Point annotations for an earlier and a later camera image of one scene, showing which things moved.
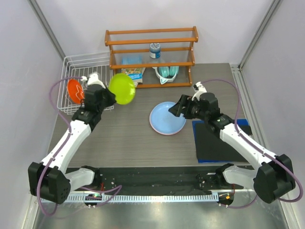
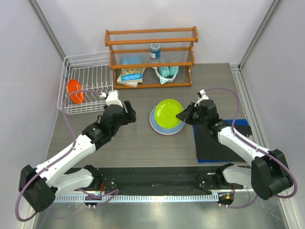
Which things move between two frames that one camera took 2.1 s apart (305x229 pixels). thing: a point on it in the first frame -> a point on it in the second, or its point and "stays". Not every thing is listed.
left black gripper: x=111 y=97 -> x=130 y=114
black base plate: x=171 y=179 stays
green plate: x=122 y=87 -> x=166 y=111
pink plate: x=164 y=133 stays
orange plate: x=76 y=91 stays
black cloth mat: x=210 y=146 stays
